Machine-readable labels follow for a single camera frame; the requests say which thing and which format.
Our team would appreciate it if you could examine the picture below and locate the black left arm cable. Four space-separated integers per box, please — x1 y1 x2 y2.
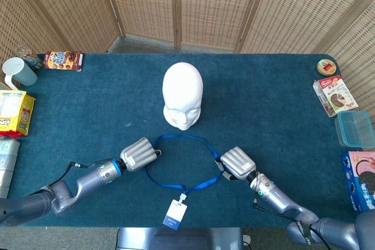
43 161 102 195

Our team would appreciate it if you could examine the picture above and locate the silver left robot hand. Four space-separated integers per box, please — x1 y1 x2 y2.
119 136 162 173

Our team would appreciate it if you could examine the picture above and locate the silver robot torso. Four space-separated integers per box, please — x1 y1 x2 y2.
116 227 244 250

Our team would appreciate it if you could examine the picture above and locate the blue pink cookie box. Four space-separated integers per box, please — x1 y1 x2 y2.
341 150 375 214

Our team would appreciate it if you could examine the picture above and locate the pale blue pitcher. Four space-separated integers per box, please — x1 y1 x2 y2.
2 57 39 91

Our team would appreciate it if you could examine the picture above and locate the clear blue plastic container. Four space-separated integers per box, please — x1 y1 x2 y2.
334 110 375 148

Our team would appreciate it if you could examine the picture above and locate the woven bamboo folding screen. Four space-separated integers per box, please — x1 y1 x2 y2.
0 0 375 151

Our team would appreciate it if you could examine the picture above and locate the blue lanyard with badge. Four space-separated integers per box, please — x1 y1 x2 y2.
145 133 225 230

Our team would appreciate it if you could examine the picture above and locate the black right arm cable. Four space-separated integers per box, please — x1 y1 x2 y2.
253 200 323 245

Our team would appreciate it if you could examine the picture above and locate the white foam mannequin head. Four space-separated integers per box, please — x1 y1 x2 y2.
162 61 204 131

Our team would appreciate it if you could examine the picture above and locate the brown cookie box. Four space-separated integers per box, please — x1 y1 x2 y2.
43 50 84 72

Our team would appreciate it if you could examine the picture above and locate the teal carpet table cover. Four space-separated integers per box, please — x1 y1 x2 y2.
11 53 364 229

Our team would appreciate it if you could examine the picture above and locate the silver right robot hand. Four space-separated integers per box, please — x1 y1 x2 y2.
215 146 258 181

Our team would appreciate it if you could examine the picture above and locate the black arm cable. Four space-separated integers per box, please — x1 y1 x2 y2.
43 161 102 195
253 200 323 245

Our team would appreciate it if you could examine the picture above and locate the pale green tissue pack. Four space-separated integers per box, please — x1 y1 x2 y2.
0 138 21 200

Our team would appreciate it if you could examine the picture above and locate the round wooden tin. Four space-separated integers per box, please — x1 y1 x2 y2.
316 59 337 76

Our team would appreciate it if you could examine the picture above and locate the red white pie box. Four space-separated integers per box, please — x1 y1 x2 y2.
312 74 359 118

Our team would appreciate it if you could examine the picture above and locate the yellow snack box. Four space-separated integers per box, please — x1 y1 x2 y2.
0 89 36 139

